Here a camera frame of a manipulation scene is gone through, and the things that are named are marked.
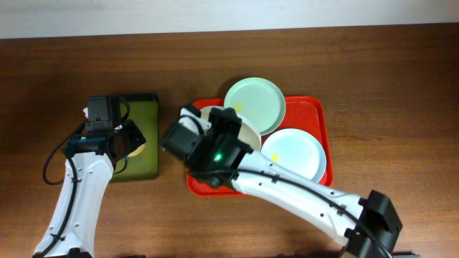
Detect yellow green scrub sponge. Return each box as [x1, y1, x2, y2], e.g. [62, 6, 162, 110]
[128, 143, 146, 158]

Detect cream white plate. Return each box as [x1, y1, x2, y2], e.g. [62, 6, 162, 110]
[200, 105, 262, 151]

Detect mint green plate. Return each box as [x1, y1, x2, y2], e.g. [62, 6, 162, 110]
[224, 77, 286, 135]

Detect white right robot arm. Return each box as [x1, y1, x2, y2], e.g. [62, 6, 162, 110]
[161, 104, 402, 257]

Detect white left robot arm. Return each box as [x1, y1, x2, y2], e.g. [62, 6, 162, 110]
[33, 95, 146, 257]

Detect black tray with soapy water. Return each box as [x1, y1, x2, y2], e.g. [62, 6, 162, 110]
[110, 93, 159, 183]

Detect red plastic tray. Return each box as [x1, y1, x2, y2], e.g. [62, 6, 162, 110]
[186, 95, 334, 197]

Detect light blue plate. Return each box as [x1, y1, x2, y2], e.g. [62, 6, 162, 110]
[261, 128, 327, 183]

